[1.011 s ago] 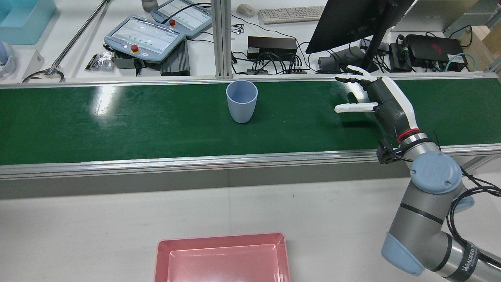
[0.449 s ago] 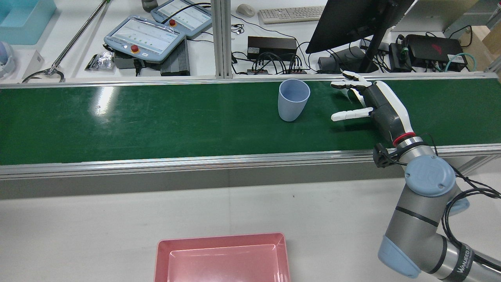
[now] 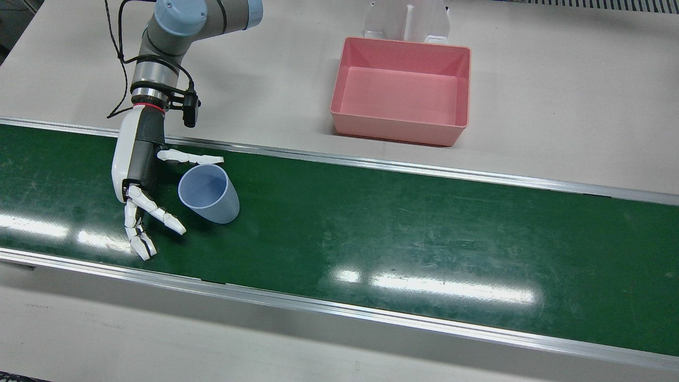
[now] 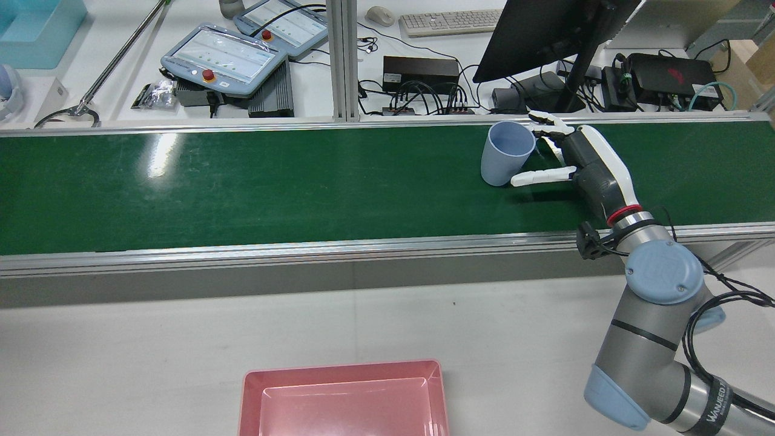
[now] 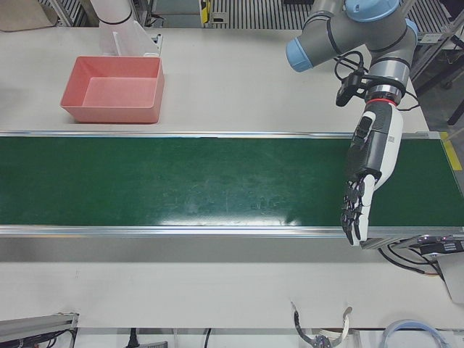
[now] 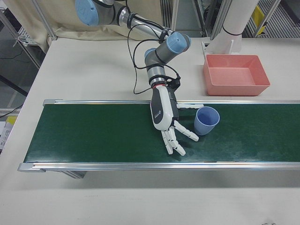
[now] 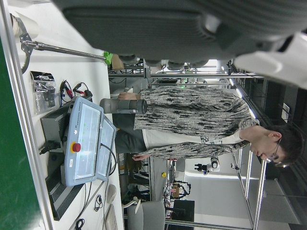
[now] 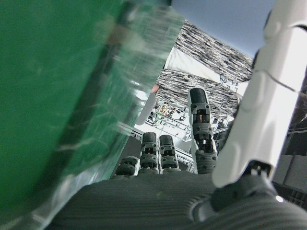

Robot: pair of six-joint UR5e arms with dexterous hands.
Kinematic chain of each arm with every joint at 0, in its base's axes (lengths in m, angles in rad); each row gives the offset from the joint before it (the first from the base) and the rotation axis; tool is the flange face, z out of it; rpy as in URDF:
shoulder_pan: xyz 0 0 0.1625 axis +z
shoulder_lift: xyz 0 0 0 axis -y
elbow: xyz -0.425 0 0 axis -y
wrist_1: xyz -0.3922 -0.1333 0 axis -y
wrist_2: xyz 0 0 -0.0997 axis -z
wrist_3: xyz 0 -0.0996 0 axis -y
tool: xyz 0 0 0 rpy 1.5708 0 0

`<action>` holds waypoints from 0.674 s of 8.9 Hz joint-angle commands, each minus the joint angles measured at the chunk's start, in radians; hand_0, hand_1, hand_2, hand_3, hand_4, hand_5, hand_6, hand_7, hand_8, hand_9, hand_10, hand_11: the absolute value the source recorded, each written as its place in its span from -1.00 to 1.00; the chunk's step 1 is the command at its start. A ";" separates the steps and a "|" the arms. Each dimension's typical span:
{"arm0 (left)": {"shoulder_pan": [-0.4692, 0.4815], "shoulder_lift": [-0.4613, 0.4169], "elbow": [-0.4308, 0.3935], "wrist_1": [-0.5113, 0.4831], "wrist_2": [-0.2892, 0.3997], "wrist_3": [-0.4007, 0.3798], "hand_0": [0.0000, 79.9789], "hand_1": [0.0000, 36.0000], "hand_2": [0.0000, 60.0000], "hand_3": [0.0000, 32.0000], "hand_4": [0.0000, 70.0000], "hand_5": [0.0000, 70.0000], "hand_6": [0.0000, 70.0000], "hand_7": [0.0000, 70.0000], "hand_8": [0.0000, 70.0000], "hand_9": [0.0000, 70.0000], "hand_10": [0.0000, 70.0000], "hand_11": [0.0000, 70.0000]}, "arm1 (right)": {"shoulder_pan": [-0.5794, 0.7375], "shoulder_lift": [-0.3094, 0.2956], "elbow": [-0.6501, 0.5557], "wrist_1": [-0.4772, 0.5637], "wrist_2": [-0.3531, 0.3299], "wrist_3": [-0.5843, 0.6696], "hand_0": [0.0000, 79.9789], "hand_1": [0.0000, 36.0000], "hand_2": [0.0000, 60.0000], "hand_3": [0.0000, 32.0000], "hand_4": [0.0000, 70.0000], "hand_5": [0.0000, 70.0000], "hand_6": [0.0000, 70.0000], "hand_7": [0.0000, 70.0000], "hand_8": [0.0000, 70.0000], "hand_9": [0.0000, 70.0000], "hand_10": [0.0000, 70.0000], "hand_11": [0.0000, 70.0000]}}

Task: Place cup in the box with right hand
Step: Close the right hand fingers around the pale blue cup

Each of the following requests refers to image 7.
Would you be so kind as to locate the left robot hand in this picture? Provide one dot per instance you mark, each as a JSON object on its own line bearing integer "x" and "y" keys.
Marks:
{"x": 156, "y": 28}

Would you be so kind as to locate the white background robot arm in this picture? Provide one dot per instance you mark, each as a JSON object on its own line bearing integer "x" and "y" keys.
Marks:
{"x": 214, "y": 165}

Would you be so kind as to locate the grey metal box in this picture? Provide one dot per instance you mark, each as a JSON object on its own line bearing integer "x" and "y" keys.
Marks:
{"x": 52, "y": 124}

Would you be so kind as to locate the person in patterned cardigan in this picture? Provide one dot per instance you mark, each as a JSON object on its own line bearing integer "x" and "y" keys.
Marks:
{"x": 192, "y": 107}

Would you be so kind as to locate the blue-grey teach pendant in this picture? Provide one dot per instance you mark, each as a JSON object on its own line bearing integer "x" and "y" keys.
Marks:
{"x": 106, "y": 143}
{"x": 86, "y": 143}

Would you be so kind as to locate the white paper roll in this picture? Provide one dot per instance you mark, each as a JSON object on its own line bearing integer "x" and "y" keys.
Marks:
{"x": 28, "y": 26}

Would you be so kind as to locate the clear bag with black parts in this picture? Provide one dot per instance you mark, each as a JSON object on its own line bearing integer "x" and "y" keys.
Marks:
{"x": 43, "y": 93}

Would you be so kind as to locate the grey computer mouse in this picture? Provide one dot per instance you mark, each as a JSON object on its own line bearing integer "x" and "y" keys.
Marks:
{"x": 112, "y": 194}

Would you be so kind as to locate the black background monitor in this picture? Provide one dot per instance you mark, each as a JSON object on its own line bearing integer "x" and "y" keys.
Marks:
{"x": 183, "y": 210}

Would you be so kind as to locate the grey office chair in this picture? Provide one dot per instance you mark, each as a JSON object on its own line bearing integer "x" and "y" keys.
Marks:
{"x": 151, "y": 215}

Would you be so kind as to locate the beige computer keyboard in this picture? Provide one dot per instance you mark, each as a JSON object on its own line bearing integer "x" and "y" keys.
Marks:
{"x": 111, "y": 219}

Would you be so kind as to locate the green conveyor belt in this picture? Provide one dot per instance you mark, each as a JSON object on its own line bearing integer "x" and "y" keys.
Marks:
{"x": 14, "y": 167}

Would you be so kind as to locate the metal rod bracket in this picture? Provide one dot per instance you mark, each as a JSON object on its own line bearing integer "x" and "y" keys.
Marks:
{"x": 60, "y": 49}

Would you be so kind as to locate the aluminium cage frame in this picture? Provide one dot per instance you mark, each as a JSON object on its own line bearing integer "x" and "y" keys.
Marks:
{"x": 260, "y": 191}

